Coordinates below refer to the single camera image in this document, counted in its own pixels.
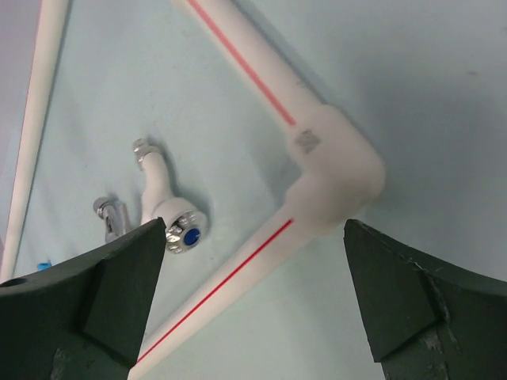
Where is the white faucet blue cap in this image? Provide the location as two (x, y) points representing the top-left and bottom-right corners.
(132, 139), (208, 254)

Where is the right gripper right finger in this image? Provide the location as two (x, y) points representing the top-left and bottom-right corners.
(344, 219), (506, 379)

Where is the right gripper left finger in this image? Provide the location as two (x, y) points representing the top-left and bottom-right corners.
(1, 218), (166, 379)

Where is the chrome metal faucet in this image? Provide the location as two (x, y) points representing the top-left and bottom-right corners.
(93, 196), (130, 244)

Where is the white PVC pipe frame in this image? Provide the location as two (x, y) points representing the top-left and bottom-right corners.
(14, 1), (383, 379)

